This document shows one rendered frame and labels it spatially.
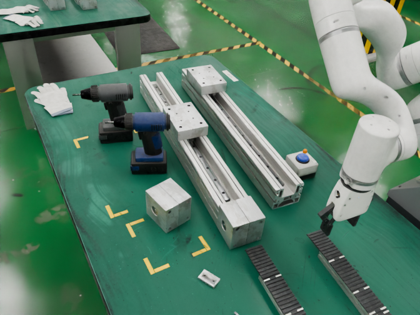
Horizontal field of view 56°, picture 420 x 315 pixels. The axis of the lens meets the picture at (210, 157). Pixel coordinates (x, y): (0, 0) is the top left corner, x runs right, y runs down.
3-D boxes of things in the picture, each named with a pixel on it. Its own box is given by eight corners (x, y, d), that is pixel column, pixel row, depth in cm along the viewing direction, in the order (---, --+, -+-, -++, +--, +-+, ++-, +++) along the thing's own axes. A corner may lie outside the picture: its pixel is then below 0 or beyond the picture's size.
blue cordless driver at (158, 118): (170, 174, 133) (170, 120, 119) (110, 176, 131) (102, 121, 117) (169, 159, 139) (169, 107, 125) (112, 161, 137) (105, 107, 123)
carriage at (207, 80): (225, 97, 163) (227, 82, 159) (200, 101, 159) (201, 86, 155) (209, 78, 174) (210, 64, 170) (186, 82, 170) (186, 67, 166)
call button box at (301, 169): (314, 177, 137) (319, 163, 133) (290, 184, 134) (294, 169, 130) (302, 162, 143) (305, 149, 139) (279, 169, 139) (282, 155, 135)
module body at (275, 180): (298, 201, 127) (304, 182, 122) (272, 209, 124) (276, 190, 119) (202, 82, 182) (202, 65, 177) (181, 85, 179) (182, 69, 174)
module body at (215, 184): (246, 217, 121) (249, 197, 115) (216, 226, 117) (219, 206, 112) (162, 89, 176) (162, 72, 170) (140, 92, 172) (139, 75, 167)
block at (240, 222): (267, 237, 116) (273, 215, 109) (229, 249, 111) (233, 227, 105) (253, 215, 122) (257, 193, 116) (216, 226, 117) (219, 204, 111)
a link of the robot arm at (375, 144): (367, 155, 95) (335, 162, 92) (386, 108, 87) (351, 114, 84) (390, 177, 89) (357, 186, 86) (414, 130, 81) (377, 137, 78)
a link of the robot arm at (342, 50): (366, 40, 97) (400, 160, 94) (310, 45, 92) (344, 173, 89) (392, 22, 89) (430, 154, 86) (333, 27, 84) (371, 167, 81)
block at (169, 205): (196, 215, 120) (198, 193, 114) (165, 233, 114) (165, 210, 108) (176, 196, 126) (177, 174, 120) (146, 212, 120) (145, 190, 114)
